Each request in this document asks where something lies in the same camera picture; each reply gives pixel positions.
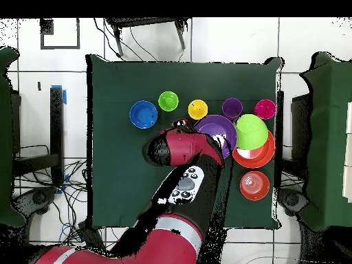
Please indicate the purple bowl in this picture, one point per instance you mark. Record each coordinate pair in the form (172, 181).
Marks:
(217, 128)

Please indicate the green bowl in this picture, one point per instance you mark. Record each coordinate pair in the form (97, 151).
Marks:
(251, 132)

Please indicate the large orange bowl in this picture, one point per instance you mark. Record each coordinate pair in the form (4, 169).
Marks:
(268, 158)

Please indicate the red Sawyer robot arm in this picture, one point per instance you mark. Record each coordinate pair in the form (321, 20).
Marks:
(181, 148)

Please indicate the yellow cup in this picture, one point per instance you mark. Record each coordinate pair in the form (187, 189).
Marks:
(198, 110)

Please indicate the green cup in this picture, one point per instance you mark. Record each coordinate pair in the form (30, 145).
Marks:
(168, 101)

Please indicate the blue bowl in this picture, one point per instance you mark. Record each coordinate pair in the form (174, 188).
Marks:
(143, 115)

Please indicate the dark green tablecloth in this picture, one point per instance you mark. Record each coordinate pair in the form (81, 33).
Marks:
(165, 77)

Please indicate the purple cup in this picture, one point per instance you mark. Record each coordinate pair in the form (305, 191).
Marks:
(232, 108)

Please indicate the pink cup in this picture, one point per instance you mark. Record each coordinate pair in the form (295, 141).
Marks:
(264, 109)

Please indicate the small orange bowl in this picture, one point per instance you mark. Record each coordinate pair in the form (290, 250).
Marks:
(255, 186)

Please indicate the black stool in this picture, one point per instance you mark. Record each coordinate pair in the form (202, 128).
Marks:
(143, 22)

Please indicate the blue tape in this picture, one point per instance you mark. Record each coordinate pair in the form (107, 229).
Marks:
(64, 96)

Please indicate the black power box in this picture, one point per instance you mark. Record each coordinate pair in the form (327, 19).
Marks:
(90, 233)

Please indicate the green cloth side table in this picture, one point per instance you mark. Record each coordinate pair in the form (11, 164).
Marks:
(5, 137)
(330, 137)

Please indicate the black metal post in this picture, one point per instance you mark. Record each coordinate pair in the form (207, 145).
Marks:
(280, 123)

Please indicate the black metal frame beam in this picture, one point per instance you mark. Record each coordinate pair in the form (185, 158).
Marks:
(56, 123)

